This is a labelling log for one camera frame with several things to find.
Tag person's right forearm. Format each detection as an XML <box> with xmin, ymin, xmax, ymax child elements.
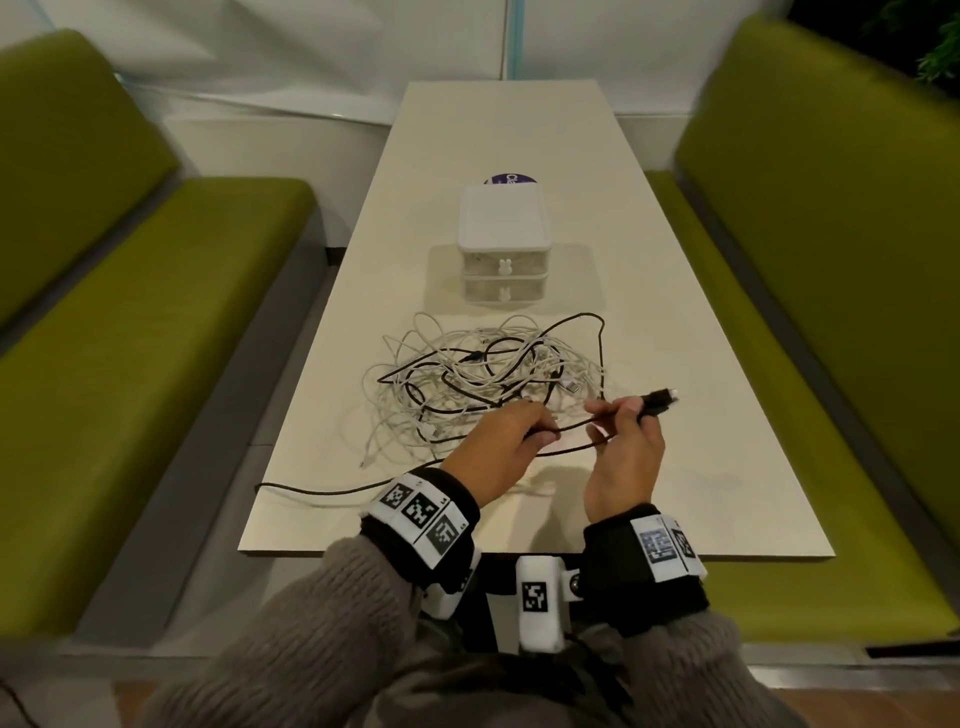
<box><xmin>622</xmin><ymin>611</ymin><xmax>811</xmax><ymax>728</ymax></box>

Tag person's right hand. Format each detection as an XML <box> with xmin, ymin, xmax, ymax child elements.
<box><xmin>583</xmin><ymin>397</ymin><xmax>667</xmax><ymax>524</ymax></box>

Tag black right marker wristband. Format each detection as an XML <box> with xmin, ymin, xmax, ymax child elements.
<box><xmin>581</xmin><ymin>503</ymin><xmax>710</xmax><ymax>639</ymax></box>

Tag black marker wristband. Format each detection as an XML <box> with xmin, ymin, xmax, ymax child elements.
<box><xmin>581</xmin><ymin>503</ymin><xmax>710</xmax><ymax>639</ymax></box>
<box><xmin>359</xmin><ymin>464</ymin><xmax>481</xmax><ymax>594</ymax></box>

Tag person's left hand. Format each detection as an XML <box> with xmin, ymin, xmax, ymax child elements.
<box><xmin>438</xmin><ymin>401</ymin><xmax>562</xmax><ymax>510</ymax></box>

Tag black left marker wristband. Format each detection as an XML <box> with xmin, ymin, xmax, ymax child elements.
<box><xmin>359</xmin><ymin>464</ymin><xmax>481</xmax><ymax>594</ymax></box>

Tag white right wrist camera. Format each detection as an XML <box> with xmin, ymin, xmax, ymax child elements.
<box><xmin>515</xmin><ymin>554</ymin><xmax>583</xmax><ymax>655</ymax></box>

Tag beige table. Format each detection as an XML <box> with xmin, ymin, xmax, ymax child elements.
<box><xmin>238</xmin><ymin>80</ymin><xmax>838</xmax><ymax>562</ymax></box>

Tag person's left forearm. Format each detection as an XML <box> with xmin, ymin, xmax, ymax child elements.
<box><xmin>142</xmin><ymin>536</ymin><xmax>421</xmax><ymax>728</ymax></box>

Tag tangle of white cables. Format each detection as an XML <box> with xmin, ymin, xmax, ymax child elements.
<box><xmin>361</xmin><ymin>311</ymin><xmax>609</xmax><ymax>470</ymax></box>

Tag white drawer box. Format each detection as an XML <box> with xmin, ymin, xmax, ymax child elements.
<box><xmin>457</xmin><ymin>183</ymin><xmax>555</xmax><ymax>307</ymax></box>

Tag green leafy plant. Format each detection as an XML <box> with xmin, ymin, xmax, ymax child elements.
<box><xmin>787</xmin><ymin>0</ymin><xmax>960</xmax><ymax>88</ymax></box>

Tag light blue vertical strip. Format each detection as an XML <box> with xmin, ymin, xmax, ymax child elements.
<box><xmin>503</xmin><ymin>0</ymin><xmax>528</xmax><ymax>80</ymax></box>

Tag person's camouflage trousers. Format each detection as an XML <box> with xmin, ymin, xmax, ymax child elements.
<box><xmin>359</xmin><ymin>637</ymin><xmax>639</xmax><ymax>728</ymax></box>

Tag green bench sofa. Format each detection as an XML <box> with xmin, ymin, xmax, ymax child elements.
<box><xmin>0</xmin><ymin>29</ymin><xmax>316</xmax><ymax>643</ymax></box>
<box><xmin>646</xmin><ymin>14</ymin><xmax>960</xmax><ymax>646</ymax></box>

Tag black cables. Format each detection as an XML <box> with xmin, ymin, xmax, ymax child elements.
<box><xmin>253</xmin><ymin>388</ymin><xmax>682</xmax><ymax>498</ymax></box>

